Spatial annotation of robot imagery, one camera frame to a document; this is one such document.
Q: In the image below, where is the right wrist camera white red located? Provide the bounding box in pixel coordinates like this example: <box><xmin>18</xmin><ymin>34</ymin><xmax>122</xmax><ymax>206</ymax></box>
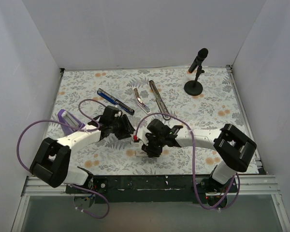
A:
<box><xmin>133</xmin><ymin>127</ymin><xmax>150</xmax><ymax>145</ymax></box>

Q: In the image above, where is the purple stapler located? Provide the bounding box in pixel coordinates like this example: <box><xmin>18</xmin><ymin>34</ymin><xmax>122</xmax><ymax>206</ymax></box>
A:
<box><xmin>57</xmin><ymin>109</ymin><xmax>85</xmax><ymax>136</ymax></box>

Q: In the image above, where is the blue stapler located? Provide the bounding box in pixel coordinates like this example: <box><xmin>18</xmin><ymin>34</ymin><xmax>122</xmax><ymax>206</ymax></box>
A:
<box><xmin>97</xmin><ymin>88</ymin><xmax>135</xmax><ymax>115</ymax></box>

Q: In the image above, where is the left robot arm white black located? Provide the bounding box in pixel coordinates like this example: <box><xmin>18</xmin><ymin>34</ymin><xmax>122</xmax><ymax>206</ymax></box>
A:
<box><xmin>29</xmin><ymin>106</ymin><xmax>135</xmax><ymax>193</ymax></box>

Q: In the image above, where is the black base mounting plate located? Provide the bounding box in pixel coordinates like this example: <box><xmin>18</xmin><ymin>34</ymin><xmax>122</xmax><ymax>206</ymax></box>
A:
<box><xmin>65</xmin><ymin>174</ymin><xmax>239</xmax><ymax>204</ymax></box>

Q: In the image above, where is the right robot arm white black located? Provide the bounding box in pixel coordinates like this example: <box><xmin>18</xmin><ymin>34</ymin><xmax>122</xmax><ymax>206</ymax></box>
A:
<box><xmin>134</xmin><ymin>119</ymin><xmax>257</xmax><ymax>192</ymax></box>

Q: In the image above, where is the black microphone on stand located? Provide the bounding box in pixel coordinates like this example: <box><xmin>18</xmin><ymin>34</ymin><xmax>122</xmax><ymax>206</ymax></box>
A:
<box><xmin>184</xmin><ymin>48</ymin><xmax>209</xmax><ymax>96</ymax></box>

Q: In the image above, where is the aluminium frame rail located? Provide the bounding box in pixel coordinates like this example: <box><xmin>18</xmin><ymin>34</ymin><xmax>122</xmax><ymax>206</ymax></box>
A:
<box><xmin>21</xmin><ymin>175</ymin><xmax>281</xmax><ymax>196</ymax></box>

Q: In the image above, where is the white stapler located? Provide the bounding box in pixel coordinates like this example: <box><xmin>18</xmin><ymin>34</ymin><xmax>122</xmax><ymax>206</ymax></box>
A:
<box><xmin>133</xmin><ymin>88</ymin><xmax>151</xmax><ymax>114</ymax></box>

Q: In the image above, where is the floral table mat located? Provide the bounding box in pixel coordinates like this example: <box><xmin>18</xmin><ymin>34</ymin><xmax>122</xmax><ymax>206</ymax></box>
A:
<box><xmin>52</xmin><ymin>68</ymin><xmax>249</xmax><ymax>175</ymax></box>

